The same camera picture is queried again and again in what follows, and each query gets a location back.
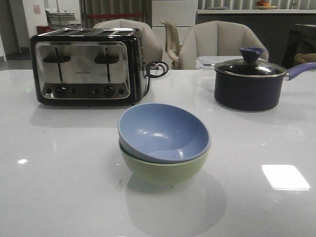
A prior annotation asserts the blue bowl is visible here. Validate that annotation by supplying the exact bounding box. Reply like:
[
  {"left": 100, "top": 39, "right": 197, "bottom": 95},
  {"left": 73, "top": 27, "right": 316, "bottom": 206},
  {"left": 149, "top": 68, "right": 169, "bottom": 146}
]
[{"left": 118, "top": 103, "right": 211, "bottom": 164}]

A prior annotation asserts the green bowl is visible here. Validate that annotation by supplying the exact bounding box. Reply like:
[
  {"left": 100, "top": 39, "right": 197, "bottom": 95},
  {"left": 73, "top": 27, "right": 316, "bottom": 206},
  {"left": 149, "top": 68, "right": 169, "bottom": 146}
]
[{"left": 119, "top": 145, "right": 210, "bottom": 186}]

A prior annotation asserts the beige armchair left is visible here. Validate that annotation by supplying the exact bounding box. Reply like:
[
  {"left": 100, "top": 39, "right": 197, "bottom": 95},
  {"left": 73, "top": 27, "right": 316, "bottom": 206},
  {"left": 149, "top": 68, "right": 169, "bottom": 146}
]
[{"left": 93, "top": 19, "right": 163, "bottom": 64}]

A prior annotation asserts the beige armchair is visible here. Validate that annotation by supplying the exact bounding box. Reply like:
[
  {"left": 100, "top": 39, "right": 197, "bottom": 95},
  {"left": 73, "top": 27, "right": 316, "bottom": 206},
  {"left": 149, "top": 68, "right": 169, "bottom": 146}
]
[
  {"left": 179, "top": 21, "right": 269, "bottom": 70},
  {"left": 93, "top": 19, "right": 163, "bottom": 64}
]

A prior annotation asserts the clear plastic food container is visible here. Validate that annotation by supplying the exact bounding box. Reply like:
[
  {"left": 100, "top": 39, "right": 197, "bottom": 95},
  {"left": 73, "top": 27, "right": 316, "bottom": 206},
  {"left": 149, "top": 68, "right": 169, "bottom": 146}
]
[{"left": 196, "top": 56, "right": 242, "bottom": 93}]

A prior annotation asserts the cream plastic chair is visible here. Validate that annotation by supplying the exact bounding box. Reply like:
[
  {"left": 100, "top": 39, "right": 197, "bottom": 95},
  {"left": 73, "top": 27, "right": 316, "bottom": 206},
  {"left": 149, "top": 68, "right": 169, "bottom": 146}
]
[{"left": 161, "top": 21, "right": 181, "bottom": 70}]

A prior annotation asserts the beige armchair right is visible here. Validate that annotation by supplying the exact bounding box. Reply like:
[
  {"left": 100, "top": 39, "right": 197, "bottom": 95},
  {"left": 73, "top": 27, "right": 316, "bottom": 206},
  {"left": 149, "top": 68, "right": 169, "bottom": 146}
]
[{"left": 179, "top": 21, "right": 269, "bottom": 70}]

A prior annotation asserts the dark blue saucepan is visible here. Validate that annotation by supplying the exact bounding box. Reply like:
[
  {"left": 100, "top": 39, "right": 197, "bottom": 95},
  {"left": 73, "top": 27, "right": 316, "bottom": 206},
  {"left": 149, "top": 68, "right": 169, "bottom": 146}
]
[{"left": 214, "top": 62, "right": 316, "bottom": 112}]

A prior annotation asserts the black and steel toaster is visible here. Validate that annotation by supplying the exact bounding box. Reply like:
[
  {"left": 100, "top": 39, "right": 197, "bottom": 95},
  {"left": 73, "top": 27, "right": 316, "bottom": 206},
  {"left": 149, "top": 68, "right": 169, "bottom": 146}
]
[{"left": 30, "top": 28, "right": 150, "bottom": 106}]

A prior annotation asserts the glass pot lid blue knob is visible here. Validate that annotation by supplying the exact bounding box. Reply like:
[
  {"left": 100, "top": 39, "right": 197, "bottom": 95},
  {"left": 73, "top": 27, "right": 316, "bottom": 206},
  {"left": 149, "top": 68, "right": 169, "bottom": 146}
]
[{"left": 214, "top": 47, "right": 286, "bottom": 78}]

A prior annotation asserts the white drawer cabinet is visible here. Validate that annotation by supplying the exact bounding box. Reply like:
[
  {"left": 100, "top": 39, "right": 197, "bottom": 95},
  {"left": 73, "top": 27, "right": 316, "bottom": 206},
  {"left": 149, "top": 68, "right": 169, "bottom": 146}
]
[{"left": 152, "top": 0, "right": 197, "bottom": 46}]

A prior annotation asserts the metal rack cart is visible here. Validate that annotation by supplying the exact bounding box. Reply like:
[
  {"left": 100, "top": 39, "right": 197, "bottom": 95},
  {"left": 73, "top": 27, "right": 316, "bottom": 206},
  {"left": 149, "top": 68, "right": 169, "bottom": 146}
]
[{"left": 45, "top": 9, "right": 80, "bottom": 28}]

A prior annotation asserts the red bin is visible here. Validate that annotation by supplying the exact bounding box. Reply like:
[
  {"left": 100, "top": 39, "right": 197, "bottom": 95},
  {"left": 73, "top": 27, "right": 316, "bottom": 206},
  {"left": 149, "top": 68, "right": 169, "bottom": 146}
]
[{"left": 36, "top": 25, "right": 51, "bottom": 35}]

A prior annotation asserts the fruit plate on counter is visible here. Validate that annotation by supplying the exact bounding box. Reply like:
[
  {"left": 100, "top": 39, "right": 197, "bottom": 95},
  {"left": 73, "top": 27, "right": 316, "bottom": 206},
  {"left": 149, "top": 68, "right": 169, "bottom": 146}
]
[{"left": 254, "top": 0, "right": 277, "bottom": 10}]

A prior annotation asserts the black toaster power cable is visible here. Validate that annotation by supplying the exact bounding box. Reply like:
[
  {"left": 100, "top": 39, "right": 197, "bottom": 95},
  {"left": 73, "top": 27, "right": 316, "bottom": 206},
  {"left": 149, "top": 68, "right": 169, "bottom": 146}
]
[{"left": 144, "top": 61, "right": 170, "bottom": 97}]

